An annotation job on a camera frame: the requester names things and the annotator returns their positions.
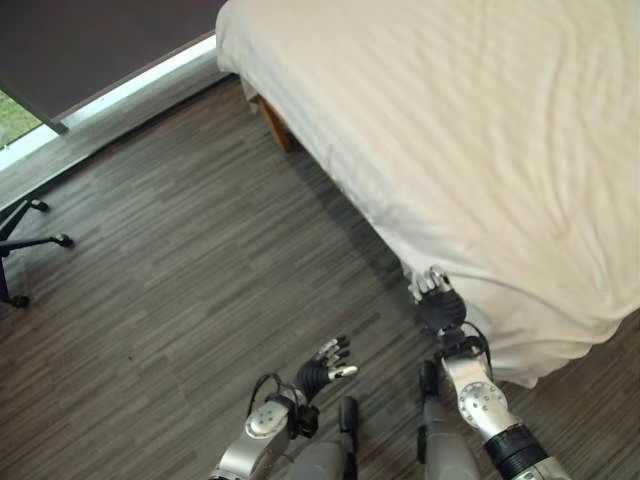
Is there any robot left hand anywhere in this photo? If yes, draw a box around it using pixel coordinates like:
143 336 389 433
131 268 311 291
293 335 360 401

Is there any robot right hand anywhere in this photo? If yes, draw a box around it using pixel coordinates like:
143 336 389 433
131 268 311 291
408 265 468 333

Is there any white striped bed sheet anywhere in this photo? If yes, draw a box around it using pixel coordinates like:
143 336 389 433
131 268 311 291
215 0 640 389

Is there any robot left leg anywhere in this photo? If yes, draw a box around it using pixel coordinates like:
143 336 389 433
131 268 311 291
285 396 360 480

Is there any robot leg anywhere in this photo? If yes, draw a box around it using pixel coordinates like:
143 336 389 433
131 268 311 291
416 359 482 480
285 396 360 480

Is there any robot right leg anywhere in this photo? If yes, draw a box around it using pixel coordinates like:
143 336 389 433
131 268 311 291
416 359 482 480

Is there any black office chair base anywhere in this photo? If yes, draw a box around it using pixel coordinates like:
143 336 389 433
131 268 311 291
0 198 75 308

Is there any white window sill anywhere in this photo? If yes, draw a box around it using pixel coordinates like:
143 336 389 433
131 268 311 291
0 30 221 176

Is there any dark roller window blind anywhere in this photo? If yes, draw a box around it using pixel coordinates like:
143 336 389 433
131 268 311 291
0 0 227 133

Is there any wooden bed frame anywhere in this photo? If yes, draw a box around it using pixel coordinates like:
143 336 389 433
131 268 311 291
241 77 294 153

